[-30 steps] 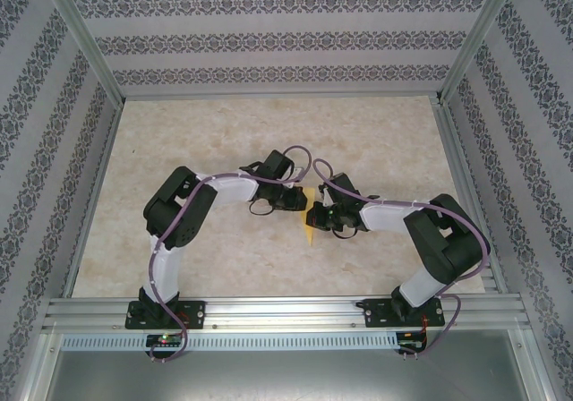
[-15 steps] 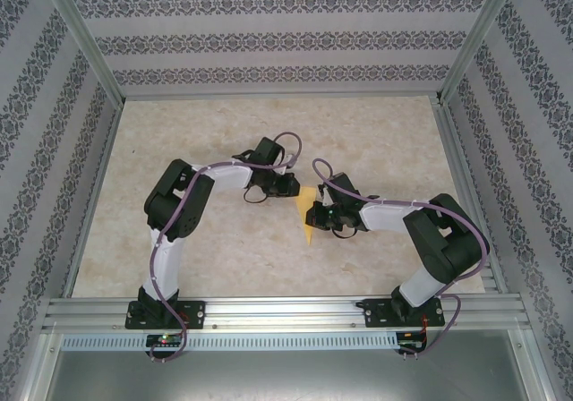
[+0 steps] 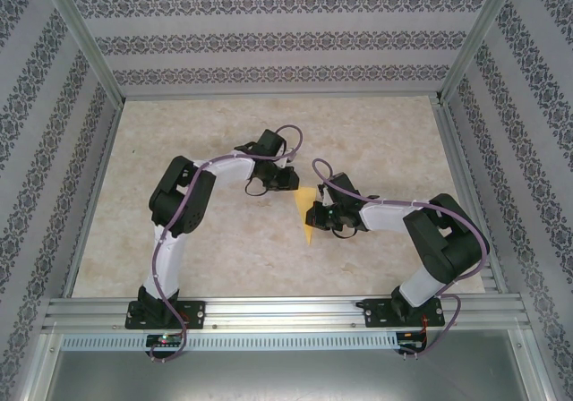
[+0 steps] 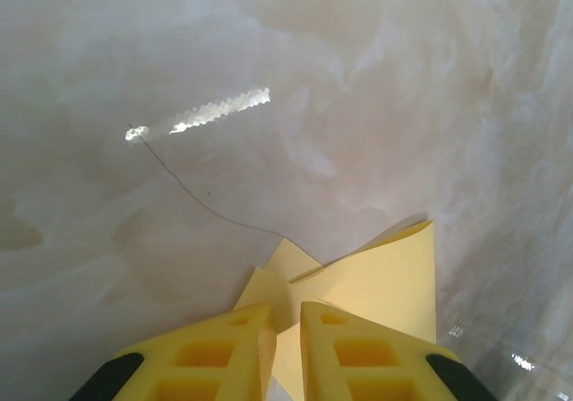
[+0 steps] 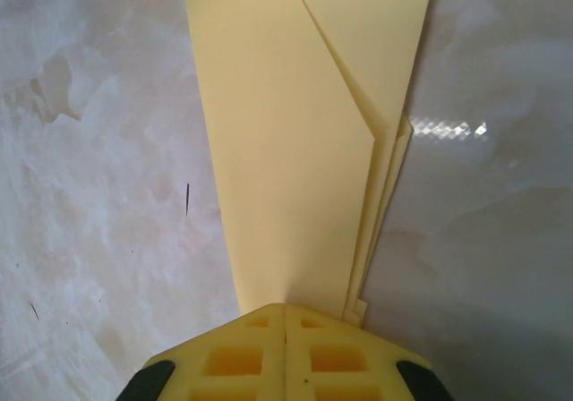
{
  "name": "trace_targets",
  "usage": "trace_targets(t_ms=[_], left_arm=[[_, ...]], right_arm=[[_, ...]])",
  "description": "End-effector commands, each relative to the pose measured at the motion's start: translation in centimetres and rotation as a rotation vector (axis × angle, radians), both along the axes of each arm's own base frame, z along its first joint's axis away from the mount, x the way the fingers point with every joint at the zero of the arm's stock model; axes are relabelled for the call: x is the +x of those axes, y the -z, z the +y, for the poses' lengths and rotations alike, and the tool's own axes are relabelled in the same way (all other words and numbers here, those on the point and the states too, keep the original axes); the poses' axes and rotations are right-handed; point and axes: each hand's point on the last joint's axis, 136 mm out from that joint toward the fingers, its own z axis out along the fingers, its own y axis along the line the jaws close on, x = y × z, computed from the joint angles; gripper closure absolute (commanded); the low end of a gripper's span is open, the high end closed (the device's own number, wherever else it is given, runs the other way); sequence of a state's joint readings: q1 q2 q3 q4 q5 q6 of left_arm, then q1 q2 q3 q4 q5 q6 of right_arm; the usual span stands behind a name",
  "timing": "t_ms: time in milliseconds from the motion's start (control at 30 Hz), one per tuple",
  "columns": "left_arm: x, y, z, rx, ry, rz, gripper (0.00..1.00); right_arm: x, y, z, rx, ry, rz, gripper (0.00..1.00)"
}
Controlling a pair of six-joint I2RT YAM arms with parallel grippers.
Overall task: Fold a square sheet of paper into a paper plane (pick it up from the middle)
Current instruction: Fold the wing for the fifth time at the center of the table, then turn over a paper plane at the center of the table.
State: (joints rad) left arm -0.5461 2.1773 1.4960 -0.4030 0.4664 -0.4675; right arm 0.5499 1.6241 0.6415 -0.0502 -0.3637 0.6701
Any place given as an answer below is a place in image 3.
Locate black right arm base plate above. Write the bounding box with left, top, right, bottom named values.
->
left=364, top=297, right=447, bottom=329

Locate aluminium mounting rail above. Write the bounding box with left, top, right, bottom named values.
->
left=42, top=295, right=532, bottom=333

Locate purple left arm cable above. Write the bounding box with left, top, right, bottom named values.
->
left=150, top=124, right=307, bottom=363

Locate thin aluminium cross rail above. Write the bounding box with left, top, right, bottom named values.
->
left=121, top=90, right=442, bottom=101

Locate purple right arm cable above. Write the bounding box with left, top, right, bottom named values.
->
left=312, top=158, right=490, bottom=361

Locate slotted grey cable duct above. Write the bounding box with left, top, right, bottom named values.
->
left=60, top=332, right=399, bottom=351

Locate yellow cloth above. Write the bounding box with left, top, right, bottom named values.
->
left=292, top=186, right=319, bottom=246

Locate aluminium side rail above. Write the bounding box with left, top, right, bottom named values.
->
left=61, top=100, right=124, bottom=298
left=432, top=98, right=511, bottom=295

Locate aluminium frame post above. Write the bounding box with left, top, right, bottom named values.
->
left=38, top=0, right=125, bottom=103
left=438, top=0, right=524, bottom=106

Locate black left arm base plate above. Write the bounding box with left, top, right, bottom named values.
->
left=124, top=300, right=207, bottom=330

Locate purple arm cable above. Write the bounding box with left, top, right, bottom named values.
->
left=312, top=158, right=490, bottom=361
left=150, top=124, right=307, bottom=363

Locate grey sheet metal tray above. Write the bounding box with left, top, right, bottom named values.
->
left=38, top=328, right=550, bottom=401

